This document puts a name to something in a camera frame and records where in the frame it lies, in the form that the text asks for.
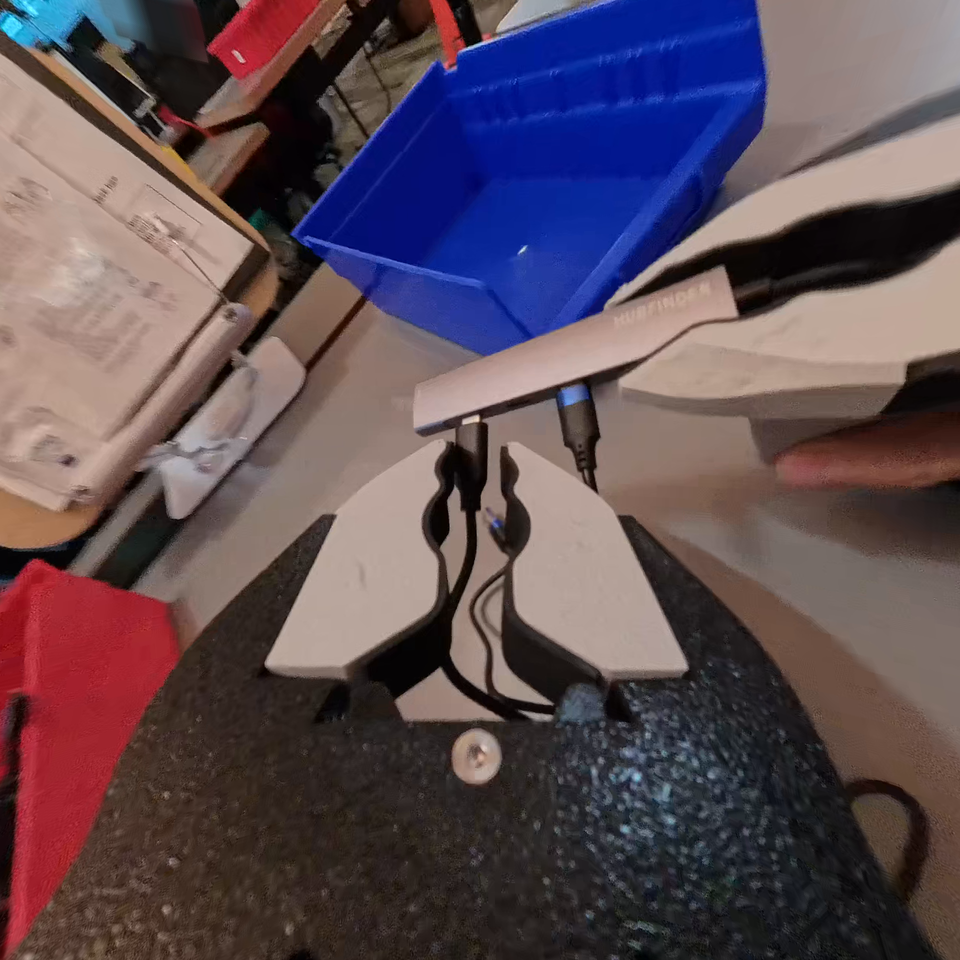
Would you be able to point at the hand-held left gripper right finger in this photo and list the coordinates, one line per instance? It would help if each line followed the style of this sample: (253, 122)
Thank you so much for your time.
(592, 592)

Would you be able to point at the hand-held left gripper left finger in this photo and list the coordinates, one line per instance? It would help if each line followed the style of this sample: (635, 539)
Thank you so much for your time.
(360, 585)

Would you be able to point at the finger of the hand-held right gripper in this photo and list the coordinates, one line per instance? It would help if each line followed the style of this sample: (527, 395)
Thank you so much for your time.
(825, 195)
(810, 352)

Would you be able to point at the grey USB hub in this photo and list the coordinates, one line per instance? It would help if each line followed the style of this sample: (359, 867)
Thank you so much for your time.
(540, 360)

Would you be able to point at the red plastic bin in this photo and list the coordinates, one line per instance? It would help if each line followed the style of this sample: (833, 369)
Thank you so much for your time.
(82, 675)
(262, 34)

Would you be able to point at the blue plastic bin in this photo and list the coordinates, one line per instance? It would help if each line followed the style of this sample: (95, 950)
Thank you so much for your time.
(525, 210)

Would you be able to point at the grey desk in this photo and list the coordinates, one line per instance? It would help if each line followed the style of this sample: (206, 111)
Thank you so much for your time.
(712, 510)

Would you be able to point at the person's right hand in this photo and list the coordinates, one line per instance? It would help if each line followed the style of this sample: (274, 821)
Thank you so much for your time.
(877, 457)

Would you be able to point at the white document stand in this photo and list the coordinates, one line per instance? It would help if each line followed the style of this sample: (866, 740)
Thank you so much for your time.
(262, 390)

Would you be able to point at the wooden document board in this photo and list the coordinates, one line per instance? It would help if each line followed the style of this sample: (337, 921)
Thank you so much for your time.
(37, 525)

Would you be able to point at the white printed paper sheets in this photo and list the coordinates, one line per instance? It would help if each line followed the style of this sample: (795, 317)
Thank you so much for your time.
(90, 262)

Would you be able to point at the wooden background table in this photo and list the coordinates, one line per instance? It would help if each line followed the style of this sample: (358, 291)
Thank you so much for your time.
(240, 142)

